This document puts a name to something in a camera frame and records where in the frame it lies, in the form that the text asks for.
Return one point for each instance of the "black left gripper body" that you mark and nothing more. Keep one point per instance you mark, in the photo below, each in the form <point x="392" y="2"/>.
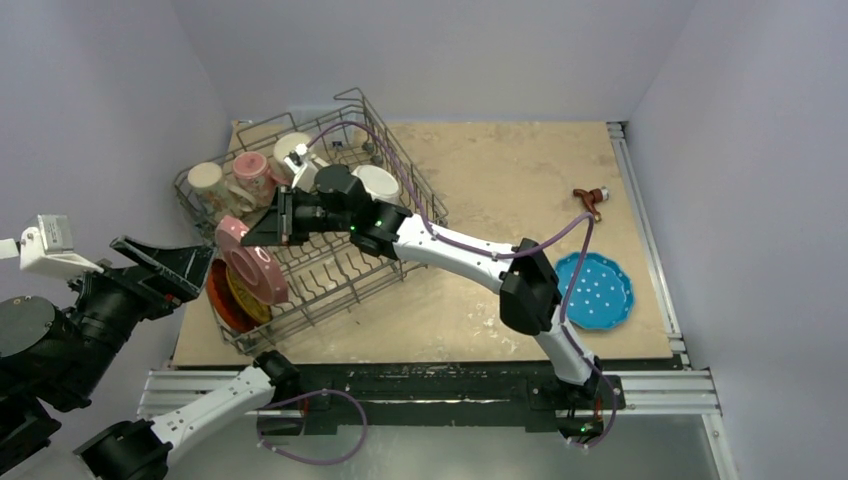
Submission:
<point x="117" y="299"/>

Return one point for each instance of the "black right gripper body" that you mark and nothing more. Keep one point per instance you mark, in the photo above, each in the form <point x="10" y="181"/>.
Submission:
<point x="285" y="216"/>

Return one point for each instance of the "pink polka dot plate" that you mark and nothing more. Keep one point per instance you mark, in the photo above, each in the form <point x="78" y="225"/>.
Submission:
<point x="255" y="266"/>

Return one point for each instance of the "red-orange plate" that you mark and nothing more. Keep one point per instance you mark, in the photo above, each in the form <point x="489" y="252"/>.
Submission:
<point x="224" y="302"/>

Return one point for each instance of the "pink patterned mug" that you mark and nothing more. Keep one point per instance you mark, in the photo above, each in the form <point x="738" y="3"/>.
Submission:
<point x="255" y="174"/>

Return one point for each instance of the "beige mug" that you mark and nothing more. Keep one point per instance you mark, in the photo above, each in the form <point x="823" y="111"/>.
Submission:
<point x="218" y="196"/>

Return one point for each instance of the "white floral mug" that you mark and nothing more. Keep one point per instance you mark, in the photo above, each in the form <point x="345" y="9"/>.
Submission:
<point x="287" y="143"/>

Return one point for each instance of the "white bowl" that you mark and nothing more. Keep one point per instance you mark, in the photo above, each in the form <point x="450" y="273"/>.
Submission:
<point x="379" y="183"/>

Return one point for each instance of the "yellow plate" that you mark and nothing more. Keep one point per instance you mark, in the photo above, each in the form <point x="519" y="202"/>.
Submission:
<point x="259" y="312"/>

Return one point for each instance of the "blue plate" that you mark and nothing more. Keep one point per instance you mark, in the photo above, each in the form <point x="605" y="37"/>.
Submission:
<point x="602" y="297"/>

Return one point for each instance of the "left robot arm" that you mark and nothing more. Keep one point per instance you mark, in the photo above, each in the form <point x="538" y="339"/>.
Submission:
<point x="52" y="358"/>

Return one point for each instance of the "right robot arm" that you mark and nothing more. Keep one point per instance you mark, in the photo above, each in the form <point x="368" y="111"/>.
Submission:
<point x="530" y="302"/>

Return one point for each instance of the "clear plastic container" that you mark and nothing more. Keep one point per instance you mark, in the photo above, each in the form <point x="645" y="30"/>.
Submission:
<point x="315" y="119"/>

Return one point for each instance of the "small red-capped object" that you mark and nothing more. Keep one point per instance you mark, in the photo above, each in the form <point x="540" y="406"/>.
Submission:
<point x="591" y="198"/>

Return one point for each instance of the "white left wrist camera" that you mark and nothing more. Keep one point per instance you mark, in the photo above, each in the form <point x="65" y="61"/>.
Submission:
<point x="45" y="247"/>

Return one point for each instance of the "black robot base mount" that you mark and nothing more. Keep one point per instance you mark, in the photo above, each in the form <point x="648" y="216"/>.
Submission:
<point x="523" y="394"/>

